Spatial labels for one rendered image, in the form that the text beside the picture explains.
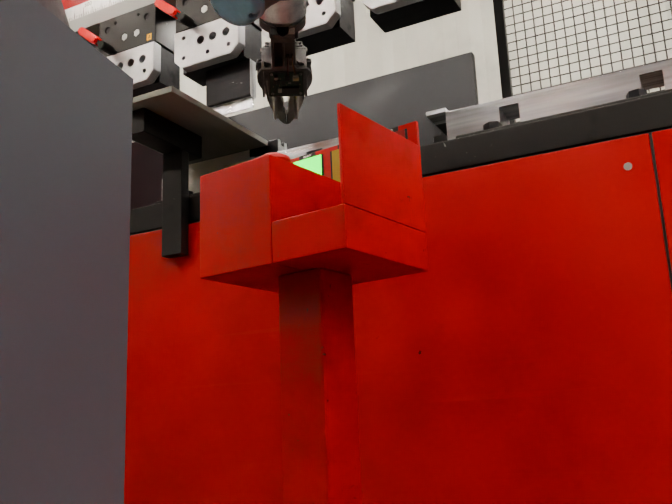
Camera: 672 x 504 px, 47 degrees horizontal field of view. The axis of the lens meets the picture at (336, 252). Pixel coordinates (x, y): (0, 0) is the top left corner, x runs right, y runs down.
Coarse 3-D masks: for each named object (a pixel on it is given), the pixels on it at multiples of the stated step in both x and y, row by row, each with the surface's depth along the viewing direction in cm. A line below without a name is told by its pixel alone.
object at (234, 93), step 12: (252, 60) 144; (216, 72) 146; (228, 72) 145; (240, 72) 143; (252, 72) 143; (216, 84) 146; (228, 84) 144; (240, 84) 143; (252, 84) 142; (216, 96) 145; (228, 96) 144; (240, 96) 142; (252, 96) 142; (216, 108) 146; (228, 108) 144; (240, 108) 143
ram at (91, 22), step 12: (72, 0) 165; (84, 0) 163; (132, 0) 156; (144, 0) 155; (168, 0) 153; (96, 12) 161; (108, 12) 159; (120, 12) 157; (72, 24) 164; (84, 24) 162; (96, 24) 160
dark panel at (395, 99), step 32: (448, 64) 181; (320, 96) 196; (352, 96) 192; (384, 96) 187; (416, 96) 183; (448, 96) 179; (256, 128) 204; (288, 128) 199; (320, 128) 194; (160, 160) 218; (160, 192) 215
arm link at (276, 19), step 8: (288, 0) 111; (296, 0) 112; (304, 0) 115; (272, 8) 112; (280, 8) 112; (288, 8) 112; (296, 8) 113; (304, 8) 114; (264, 16) 114; (272, 16) 113; (280, 16) 113; (288, 16) 113; (296, 16) 113; (272, 24) 114; (280, 24) 114; (288, 24) 114
